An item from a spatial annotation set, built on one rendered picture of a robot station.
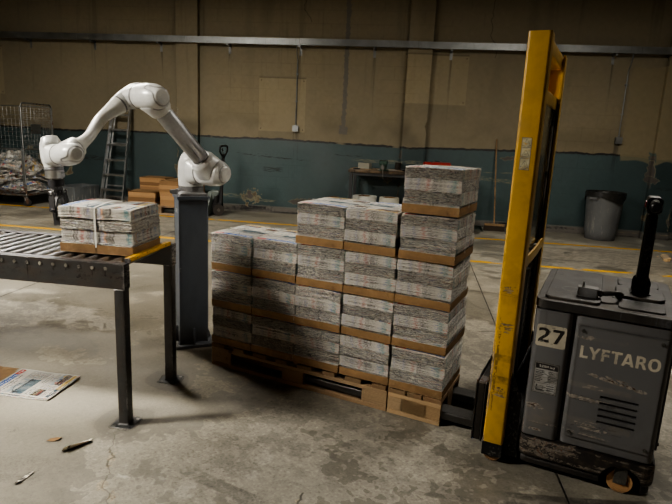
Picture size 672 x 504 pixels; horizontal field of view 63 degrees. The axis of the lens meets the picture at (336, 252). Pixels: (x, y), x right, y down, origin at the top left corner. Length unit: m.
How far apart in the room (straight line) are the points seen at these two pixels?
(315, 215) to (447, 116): 6.88
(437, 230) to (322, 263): 0.66
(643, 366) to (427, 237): 1.05
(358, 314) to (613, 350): 1.21
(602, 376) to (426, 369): 0.82
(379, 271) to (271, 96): 7.41
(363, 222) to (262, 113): 7.33
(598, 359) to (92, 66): 10.12
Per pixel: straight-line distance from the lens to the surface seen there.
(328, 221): 2.89
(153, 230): 2.96
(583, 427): 2.65
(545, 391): 2.60
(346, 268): 2.88
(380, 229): 2.77
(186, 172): 3.58
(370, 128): 9.64
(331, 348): 3.04
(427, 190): 2.67
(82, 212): 2.88
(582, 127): 9.96
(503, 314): 2.48
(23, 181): 10.54
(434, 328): 2.78
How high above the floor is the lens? 1.42
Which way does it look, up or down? 12 degrees down
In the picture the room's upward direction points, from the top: 3 degrees clockwise
